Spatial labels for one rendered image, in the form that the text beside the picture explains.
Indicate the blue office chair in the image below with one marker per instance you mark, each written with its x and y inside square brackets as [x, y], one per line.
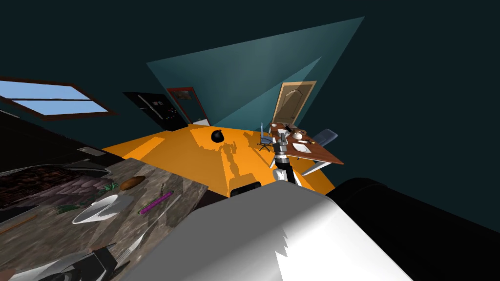
[265, 139]

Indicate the brown wooden table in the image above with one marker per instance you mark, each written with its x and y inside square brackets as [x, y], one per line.
[322, 156]

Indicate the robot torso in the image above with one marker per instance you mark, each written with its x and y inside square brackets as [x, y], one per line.
[242, 238]

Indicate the silver fork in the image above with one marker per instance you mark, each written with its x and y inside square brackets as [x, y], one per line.
[145, 234]

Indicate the window with brown frame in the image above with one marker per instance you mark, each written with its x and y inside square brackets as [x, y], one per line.
[50, 97]

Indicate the green lettuce leaf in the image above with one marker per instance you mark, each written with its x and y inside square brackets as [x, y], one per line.
[110, 187]

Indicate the grey blue chair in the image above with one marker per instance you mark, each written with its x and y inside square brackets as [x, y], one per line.
[326, 137]

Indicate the red framed door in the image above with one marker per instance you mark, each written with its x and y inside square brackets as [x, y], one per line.
[189, 107]

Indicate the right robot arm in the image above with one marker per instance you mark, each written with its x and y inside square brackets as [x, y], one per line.
[410, 234]

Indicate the light wooden door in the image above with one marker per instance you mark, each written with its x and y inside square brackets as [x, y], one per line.
[293, 103]

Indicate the black garbage bag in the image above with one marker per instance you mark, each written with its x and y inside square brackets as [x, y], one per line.
[217, 136]

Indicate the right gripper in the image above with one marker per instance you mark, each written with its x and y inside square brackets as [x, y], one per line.
[280, 147]

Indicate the black refrigerator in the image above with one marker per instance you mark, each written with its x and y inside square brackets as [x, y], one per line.
[158, 111]

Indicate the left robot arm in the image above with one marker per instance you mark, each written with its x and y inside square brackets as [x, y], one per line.
[78, 269]

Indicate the white bowl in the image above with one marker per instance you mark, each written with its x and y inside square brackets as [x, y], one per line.
[102, 210]

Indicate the brown bread loaf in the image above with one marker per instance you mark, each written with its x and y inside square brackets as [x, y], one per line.
[133, 182]

